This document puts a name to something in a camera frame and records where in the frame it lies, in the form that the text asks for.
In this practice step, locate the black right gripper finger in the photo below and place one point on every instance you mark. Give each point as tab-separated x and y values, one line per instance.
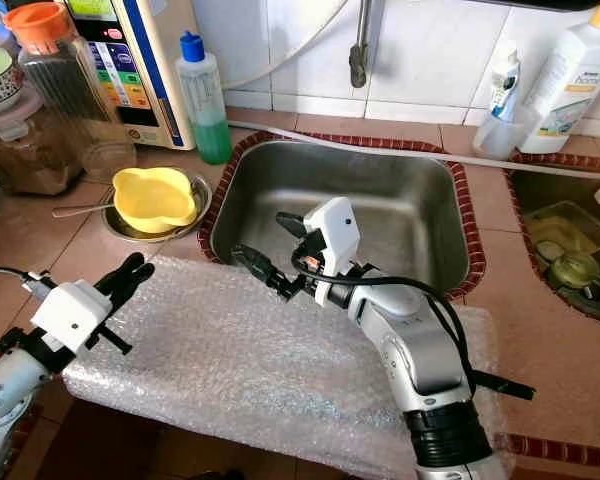
295	226
260	268

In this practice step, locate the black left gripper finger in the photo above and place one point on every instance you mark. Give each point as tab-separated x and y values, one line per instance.
126	270
139	282

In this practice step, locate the steel plate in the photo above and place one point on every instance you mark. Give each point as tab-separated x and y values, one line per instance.
140	238

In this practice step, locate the yellow plastic bowl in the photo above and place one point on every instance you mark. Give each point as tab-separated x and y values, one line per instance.
152	200

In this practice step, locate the steel spoon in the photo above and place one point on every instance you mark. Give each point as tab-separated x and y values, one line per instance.
80	210

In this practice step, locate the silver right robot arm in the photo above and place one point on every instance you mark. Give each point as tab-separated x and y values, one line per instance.
430	370

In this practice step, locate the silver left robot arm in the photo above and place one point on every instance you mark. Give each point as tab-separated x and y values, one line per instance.
10	400

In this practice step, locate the straight white pipe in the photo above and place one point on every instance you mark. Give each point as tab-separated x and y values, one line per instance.
280	133

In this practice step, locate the clear bubble wrap sheet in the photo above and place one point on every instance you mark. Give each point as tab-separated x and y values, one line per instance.
220	370

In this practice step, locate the green dish soap bottle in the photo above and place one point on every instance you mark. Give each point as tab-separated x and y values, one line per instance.
208	135

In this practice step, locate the jar of brown powder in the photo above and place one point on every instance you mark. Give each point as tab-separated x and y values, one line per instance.
25	165

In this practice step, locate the grey faucet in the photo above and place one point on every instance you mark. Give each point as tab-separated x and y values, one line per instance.
358	65

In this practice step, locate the clear jar orange lid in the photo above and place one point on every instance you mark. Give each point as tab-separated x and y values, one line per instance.
65	100

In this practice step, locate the beige water ionizer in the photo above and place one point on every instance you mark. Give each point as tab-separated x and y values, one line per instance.
155	70

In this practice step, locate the clear plastic cup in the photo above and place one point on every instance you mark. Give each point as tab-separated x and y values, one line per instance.
492	140

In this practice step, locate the clear plastic container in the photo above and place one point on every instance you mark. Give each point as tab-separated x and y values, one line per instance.
555	228

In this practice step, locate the small white tube bottle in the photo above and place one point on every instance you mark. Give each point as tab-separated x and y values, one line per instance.
504	80

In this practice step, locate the round glass jar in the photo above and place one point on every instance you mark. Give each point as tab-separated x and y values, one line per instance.
574	272

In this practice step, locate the white detergent bottle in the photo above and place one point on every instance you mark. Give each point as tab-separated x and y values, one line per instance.
575	85

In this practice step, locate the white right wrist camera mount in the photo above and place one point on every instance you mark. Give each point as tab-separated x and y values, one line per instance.
335	225

